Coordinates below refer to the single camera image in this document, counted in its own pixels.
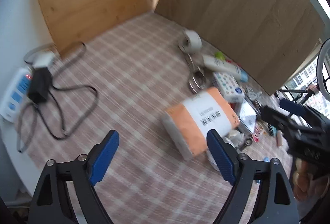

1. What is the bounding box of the light brown wooden board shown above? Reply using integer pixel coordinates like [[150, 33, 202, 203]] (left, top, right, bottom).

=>
[[155, 0, 326, 96]]

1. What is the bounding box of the black power adapter with cables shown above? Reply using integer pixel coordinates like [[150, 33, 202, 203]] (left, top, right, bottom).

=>
[[18, 42, 99, 140]]

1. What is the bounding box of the white plug adapter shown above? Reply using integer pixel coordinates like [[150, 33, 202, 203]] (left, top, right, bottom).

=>
[[33, 50, 54, 68]]

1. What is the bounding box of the black tripod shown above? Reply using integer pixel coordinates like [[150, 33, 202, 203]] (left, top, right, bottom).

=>
[[296, 85, 320, 106]]

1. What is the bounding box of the clear plastic packet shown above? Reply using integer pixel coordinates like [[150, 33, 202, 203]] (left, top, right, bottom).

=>
[[237, 99, 258, 134]]

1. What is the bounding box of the checked pink cloth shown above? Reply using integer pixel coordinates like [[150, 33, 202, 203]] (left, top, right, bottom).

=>
[[5, 11, 294, 224]]

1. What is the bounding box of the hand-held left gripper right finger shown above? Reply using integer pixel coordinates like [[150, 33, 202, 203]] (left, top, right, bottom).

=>
[[207, 129, 299, 224]]

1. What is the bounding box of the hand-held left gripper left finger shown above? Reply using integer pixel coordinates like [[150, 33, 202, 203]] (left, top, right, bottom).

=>
[[29, 130, 120, 224]]

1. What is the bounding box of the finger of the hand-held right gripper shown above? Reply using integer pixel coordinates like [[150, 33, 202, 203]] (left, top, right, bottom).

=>
[[280, 99, 323, 127], [260, 106, 305, 137]]

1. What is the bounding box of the white lotion bottle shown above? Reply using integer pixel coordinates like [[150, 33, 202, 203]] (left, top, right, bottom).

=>
[[202, 55, 243, 80]]

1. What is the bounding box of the orange white tissue pack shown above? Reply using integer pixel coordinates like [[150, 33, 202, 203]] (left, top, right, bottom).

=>
[[162, 87, 241, 160]]

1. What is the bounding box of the white power strip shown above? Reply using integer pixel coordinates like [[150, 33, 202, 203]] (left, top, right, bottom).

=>
[[0, 67, 34, 123]]

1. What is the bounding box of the white tape roll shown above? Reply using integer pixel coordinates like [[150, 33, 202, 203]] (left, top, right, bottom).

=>
[[178, 29, 203, 53]]

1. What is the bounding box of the white box blue print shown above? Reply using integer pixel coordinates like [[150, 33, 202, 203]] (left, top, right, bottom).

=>
[[213, 72, 245, 103]]

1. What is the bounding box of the white ring light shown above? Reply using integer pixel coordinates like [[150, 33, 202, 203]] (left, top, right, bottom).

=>
[[317, 39, 330, 99]]

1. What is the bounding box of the person's right hand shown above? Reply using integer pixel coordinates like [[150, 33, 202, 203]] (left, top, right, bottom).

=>
[[292, 157, 323, 200]]

